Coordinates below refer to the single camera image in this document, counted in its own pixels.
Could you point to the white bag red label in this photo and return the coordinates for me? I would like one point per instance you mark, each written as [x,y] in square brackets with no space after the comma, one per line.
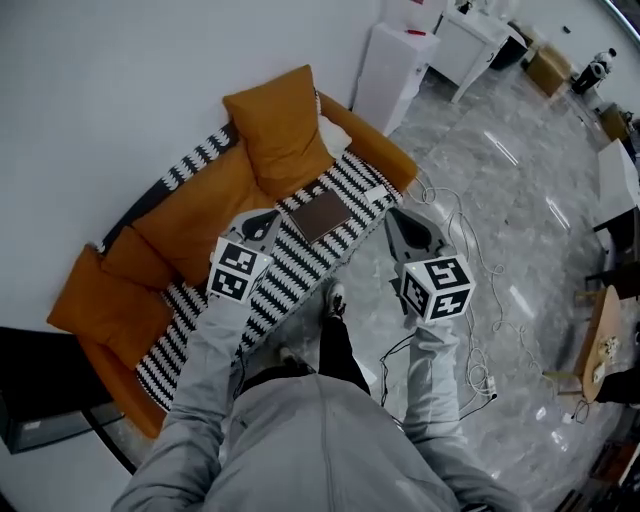
[415,12]

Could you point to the white book brown cover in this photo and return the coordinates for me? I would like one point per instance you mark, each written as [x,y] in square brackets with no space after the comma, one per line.
[321,216]

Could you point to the white pillow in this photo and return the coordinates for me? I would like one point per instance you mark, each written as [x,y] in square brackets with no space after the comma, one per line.
[334,137]

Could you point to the large orange cushion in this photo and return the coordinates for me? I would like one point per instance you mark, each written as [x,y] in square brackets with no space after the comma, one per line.
[110,310]

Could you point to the white desk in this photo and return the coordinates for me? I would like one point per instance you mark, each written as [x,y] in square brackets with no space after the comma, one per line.
[465,45]

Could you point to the white power strip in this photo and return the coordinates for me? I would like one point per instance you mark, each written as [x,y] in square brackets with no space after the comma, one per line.
[490,386]

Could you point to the person's right sneaker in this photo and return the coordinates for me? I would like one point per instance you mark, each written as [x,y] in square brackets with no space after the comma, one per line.
[335,300]

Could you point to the black chair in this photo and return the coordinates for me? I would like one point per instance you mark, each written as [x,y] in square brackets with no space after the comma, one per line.
[620,255]

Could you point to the white blanket label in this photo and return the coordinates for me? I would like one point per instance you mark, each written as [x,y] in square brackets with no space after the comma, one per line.
[377,194]

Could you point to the black cabinet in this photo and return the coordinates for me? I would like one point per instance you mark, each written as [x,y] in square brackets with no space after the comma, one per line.
[45,390]

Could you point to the large cardboard box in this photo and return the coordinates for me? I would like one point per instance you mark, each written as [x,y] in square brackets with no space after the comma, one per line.
[549,70]

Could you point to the long orange back cushion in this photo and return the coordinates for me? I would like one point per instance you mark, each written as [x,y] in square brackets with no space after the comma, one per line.
[200,210]

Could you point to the square orange cushion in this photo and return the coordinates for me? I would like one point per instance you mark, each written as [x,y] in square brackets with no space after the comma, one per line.
[280,130]

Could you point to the tall white cabinet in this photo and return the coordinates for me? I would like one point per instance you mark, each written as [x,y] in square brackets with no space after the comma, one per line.
[395,75]

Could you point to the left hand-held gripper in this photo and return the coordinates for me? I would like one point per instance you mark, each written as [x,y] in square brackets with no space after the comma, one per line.
[235,272]

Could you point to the orange sofa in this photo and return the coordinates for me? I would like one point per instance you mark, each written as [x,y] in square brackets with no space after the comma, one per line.
[380,147]

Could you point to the wooden table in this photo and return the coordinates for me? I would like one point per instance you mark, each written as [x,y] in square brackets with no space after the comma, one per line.
[600,325]

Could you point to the person's right leg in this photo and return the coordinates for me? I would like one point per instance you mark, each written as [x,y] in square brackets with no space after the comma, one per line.
[342,350]

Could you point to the small white ornament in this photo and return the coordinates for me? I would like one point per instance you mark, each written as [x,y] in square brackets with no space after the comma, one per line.
[609,346]
[600,374]

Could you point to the black white striped blanket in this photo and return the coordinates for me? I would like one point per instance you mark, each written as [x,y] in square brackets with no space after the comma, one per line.
[310,260]

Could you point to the black bin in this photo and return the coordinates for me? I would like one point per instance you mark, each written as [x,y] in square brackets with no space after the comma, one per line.
[507,52]

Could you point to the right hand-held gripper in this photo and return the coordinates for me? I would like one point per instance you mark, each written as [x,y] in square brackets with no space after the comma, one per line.
[440,290]

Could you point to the person's left forearm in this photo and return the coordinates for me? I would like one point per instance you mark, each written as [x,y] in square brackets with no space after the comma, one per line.
[215,360]

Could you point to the white table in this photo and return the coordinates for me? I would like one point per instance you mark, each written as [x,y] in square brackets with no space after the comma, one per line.
[620,172]

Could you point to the small cardboard box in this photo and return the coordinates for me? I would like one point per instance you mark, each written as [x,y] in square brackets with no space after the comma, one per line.
[615,124]

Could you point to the person's grey jacket torso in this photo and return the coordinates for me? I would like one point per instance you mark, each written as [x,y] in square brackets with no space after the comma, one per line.
[320,450]

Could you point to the person's right forearm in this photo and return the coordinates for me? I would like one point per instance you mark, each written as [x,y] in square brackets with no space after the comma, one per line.
[432,375]

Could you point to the person's left leg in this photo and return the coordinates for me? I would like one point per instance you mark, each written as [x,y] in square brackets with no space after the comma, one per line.
[280,375]

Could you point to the white charger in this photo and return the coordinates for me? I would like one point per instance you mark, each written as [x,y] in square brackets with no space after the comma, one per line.
[575,412]

